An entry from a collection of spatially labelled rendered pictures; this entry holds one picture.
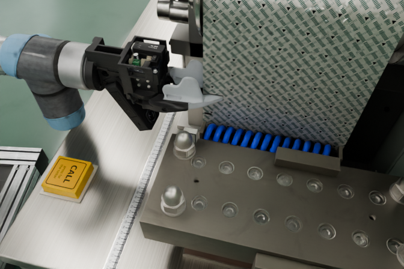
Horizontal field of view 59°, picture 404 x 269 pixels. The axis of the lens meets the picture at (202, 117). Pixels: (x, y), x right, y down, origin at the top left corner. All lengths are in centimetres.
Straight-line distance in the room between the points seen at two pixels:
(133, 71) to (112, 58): 4
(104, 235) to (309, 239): 34
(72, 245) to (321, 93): 47
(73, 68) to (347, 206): 45
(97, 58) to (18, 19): 246
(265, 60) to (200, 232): 25
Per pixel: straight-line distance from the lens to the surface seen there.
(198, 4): 45
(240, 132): 58
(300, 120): 57
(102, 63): 56
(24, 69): 63
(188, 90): 53
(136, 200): 68
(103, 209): 69
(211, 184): 54
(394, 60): 51
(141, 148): 74
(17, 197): 161
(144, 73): 54
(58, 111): 69
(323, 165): 56
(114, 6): 291
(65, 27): 278
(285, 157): 56
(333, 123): 57
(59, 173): 72
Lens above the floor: 149
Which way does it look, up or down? 49 degrees down
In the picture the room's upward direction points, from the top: straight up
